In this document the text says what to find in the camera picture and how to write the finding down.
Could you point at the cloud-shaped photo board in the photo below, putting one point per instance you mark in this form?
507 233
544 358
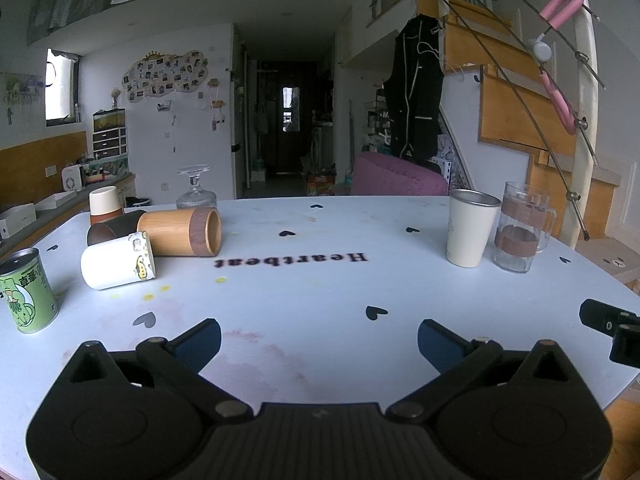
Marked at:
162 75

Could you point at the white cartoon print cup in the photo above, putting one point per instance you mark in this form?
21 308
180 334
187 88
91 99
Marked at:
112 262

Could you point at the clear glass goblet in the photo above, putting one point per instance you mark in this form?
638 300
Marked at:
196 195

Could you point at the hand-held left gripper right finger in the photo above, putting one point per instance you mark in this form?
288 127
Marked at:
440 345

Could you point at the white stair post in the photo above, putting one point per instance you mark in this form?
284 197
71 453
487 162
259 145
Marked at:
582 160

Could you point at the small drawer organizer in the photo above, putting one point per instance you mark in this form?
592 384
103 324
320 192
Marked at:
110 142

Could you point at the white cardboard box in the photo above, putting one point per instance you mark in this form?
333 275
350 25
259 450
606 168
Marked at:
15 220

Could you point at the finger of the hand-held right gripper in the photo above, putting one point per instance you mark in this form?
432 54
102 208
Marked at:
627 346
597 314

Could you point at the wooden staircase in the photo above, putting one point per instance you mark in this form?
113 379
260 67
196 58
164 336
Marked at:
510 105

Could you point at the dark brown cup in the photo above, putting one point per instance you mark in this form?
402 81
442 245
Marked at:
110 230

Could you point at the white flat tray box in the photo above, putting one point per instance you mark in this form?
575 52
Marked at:
57 201

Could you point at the bamboo cup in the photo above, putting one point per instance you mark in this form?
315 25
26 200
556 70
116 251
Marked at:
172 232

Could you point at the white and brown cup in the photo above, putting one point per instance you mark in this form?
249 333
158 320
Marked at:
105 202

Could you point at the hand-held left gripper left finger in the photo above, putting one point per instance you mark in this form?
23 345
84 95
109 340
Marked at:
199 344

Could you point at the orange box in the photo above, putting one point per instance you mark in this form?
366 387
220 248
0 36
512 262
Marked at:
321 183

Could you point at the pink exercise tool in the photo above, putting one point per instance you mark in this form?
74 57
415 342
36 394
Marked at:
556 92

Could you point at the pink armchair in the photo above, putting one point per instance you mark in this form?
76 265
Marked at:
395 175

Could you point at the green printed tin can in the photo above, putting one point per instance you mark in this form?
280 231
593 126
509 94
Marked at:
29 292

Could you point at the fish tank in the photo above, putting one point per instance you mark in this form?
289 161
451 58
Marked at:
108 119

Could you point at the black hanging garment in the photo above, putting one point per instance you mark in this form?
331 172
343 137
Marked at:
412 90

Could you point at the white metal cup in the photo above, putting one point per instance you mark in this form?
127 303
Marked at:
467 232

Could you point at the glass mug with brown bands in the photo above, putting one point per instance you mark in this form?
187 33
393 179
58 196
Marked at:
520 230

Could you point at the small white appliance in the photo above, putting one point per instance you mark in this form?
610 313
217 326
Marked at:
73 178

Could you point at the window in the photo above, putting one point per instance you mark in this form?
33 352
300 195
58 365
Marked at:
56 87

